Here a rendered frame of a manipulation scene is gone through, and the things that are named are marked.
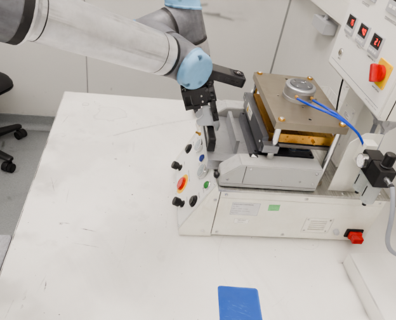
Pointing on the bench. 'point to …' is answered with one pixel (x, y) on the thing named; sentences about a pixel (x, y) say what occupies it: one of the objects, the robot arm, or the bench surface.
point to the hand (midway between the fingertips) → (218, 126)
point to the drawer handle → (211, 138)
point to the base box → (281, 216)
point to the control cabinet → (372, 77)
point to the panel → (192, 181)
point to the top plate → (299, 105)
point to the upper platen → (308, 143)
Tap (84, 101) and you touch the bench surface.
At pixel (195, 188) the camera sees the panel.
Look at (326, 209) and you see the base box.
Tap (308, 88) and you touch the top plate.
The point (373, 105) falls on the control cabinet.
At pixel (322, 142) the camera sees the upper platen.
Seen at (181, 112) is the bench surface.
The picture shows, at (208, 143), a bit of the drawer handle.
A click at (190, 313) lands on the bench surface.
